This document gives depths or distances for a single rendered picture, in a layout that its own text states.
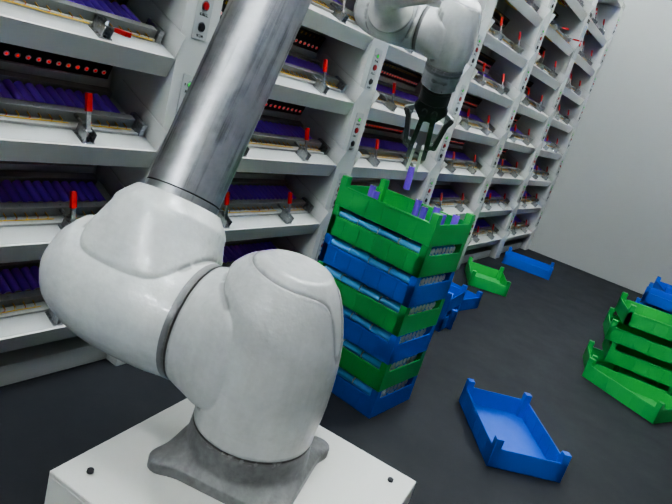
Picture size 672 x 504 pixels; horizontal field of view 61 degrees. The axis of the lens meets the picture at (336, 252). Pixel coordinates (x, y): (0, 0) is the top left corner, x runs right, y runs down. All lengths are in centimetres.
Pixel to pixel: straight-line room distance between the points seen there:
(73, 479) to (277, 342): 27
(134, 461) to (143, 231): 27
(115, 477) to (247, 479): 15
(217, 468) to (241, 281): 22
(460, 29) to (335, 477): 97
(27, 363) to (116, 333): 71
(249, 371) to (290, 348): 5
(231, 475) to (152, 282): 24
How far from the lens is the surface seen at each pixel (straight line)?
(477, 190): 312
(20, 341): 133
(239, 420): 67
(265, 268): 64
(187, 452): 75
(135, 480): 74
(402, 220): 140
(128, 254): 71
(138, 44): 126
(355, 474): 83
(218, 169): 75
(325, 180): 186
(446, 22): 138
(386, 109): 202
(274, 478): 72
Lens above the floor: 78
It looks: 16 degrees down
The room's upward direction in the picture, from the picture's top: 17 degrees clockwise
